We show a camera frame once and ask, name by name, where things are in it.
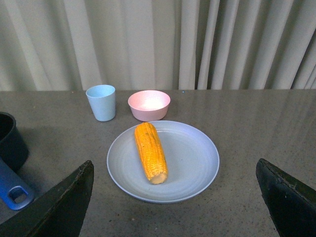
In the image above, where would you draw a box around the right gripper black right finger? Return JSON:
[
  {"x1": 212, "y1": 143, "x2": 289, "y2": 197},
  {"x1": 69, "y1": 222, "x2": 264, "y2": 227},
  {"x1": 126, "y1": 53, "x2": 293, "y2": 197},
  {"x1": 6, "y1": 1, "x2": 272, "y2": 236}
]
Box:
[{"x1": 256, "y1": 158, "x2": 316, "y2": 237}]

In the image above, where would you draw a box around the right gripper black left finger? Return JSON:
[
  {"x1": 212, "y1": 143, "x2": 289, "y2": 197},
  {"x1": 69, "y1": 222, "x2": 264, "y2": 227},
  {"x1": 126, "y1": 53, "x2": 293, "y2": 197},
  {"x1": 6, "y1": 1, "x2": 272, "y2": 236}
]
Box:
[{"x1": 0, "y1": 160, "x2": 94, "y2": 237}]

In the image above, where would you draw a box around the yellow corn cob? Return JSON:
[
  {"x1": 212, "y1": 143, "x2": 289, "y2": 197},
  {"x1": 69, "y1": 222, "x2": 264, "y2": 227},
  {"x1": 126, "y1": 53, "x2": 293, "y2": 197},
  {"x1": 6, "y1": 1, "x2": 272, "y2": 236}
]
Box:
[{"x1": 134, "y1": 122, "x2": 168, "y2": 185}]

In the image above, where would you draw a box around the light blue plate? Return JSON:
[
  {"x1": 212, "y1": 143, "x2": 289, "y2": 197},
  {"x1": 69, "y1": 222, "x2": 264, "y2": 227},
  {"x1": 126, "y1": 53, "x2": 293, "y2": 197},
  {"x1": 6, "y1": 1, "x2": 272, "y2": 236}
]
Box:
[{"x1": 107, "y1": 120, "x2": 220, "y2": 203}]

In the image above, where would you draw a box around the light blue cup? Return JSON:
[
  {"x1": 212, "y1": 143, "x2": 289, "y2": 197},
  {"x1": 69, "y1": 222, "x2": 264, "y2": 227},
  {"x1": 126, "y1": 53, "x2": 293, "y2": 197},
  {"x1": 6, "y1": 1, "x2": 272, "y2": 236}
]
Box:
[{"x1": 86, "y1": 84, "x2": 116, "y2": 122}]

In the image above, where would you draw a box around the pink bowl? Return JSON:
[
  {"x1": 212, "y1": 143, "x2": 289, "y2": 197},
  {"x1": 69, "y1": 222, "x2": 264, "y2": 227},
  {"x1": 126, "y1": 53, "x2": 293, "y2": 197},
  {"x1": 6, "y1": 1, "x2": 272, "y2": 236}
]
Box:
[{"x1": 128, "y1": 90, "x2": 171, "y2": 121}]

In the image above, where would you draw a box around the white curtain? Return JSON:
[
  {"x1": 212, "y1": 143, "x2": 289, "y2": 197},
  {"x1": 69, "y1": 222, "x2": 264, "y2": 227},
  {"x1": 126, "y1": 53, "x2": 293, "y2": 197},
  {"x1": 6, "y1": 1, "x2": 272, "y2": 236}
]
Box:
[{"x1": 0, "y1": 0, "x2": 316, "y2": 91}]

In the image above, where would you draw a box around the blue saucepan with handle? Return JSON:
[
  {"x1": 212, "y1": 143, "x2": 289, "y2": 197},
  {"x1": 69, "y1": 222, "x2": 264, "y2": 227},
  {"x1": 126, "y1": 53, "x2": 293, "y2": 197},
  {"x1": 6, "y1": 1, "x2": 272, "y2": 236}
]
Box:
[{"x1": 0, "y1": 112, "x2": 35, "y2": 211}]

